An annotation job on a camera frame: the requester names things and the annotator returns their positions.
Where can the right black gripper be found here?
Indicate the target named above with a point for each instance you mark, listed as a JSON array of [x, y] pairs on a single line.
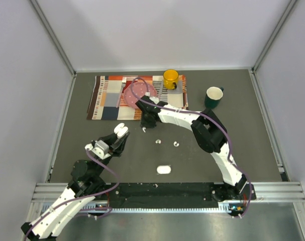
[[144, 123]]

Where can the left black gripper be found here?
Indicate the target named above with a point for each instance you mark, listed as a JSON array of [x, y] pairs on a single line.
[[114, 150]]

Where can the white oval charging case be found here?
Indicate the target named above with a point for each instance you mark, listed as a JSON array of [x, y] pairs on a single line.
[[163, 169]]

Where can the dark green white mug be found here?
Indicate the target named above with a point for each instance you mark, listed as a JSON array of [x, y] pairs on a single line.
[[213, 97]]

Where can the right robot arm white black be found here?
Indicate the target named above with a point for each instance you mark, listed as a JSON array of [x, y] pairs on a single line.
[[211, 137]]

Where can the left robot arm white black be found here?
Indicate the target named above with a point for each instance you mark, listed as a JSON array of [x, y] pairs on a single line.
[[86, 185]]

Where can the pink dotted plate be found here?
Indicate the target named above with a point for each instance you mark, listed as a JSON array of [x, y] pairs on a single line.
[[140, 89]]

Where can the grey knife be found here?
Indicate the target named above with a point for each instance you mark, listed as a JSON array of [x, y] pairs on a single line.
[[160, 90]]

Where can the colourful checked placemat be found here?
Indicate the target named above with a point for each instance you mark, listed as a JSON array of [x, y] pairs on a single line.
[[106, 91]]

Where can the grey fork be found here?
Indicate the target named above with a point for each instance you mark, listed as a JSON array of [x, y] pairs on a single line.
[[124, 81]]

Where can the yellow glass mug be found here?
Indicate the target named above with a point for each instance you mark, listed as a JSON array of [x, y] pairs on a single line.
[[170, 79]]

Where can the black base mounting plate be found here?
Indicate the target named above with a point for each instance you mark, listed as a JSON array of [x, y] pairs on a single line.
[[176, 195]]

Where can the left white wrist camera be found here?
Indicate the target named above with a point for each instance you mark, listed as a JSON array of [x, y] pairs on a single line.
[[99, 148]]

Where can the white slotted cable duct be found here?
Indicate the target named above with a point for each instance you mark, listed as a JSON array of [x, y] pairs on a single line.
[[222, 208]]

